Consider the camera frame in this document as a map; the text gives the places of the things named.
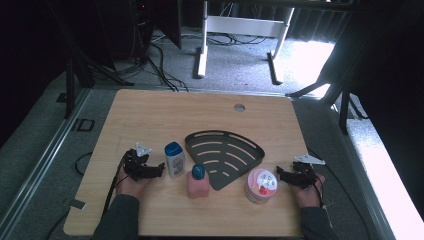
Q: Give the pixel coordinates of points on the white desk frame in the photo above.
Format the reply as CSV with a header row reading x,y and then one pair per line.
x,y
245,26

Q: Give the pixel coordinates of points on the aluminium floor rail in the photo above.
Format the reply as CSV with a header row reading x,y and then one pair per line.
x,y
43,156
363,173

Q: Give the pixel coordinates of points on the dark computer tower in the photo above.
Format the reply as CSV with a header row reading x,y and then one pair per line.
x,y
126,30

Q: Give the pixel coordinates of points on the white bottle with blue cap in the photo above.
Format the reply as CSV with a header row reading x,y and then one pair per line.
x,y
175,161

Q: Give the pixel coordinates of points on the pink bottle with blue cap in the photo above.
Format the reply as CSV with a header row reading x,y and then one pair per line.
x,y
197,185

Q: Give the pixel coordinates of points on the black slotted corner shelf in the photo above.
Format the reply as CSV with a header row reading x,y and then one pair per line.
x,y
226,153

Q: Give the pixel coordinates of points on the person's right hand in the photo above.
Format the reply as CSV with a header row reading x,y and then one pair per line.
x,y
310,196

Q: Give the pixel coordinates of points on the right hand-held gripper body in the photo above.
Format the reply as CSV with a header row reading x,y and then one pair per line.
x,y
304,175

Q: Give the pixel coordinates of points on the person's left hand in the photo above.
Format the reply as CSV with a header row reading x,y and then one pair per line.
x,y
130,188

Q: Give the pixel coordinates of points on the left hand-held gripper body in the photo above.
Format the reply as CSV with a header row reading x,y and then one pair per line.
x,y
135,163

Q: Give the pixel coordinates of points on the black metal stand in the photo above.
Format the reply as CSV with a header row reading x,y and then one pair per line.
x,y
343,106
71,76

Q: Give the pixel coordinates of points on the black rectangular floor bracket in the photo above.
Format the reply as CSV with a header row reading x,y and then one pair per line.
x,y
83,125

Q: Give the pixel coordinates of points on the pink jar with white lid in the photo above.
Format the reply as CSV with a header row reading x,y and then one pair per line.
x,y
261,186

